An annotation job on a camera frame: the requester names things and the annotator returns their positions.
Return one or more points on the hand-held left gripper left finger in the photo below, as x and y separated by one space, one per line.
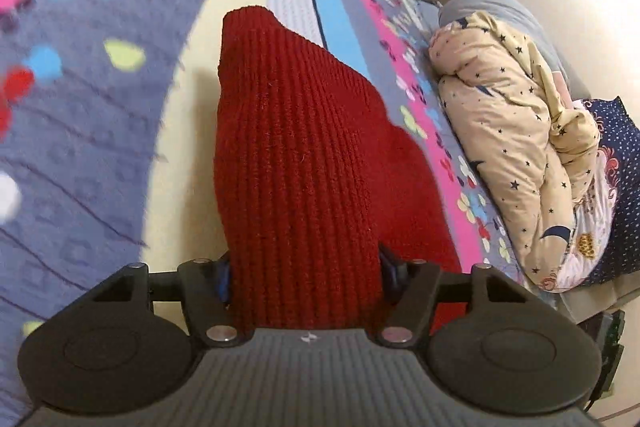
223 281

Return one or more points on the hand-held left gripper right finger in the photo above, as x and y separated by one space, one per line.
392 274

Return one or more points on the red knitted sweater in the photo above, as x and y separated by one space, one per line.
300 167

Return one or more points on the cream star-print duvet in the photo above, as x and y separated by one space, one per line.
510 142

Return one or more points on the striped floral bedsheet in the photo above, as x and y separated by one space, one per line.
85 107

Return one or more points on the navy floral pillow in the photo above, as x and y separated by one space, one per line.
615 187

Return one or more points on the grey pillow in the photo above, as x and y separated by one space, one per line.
500 4

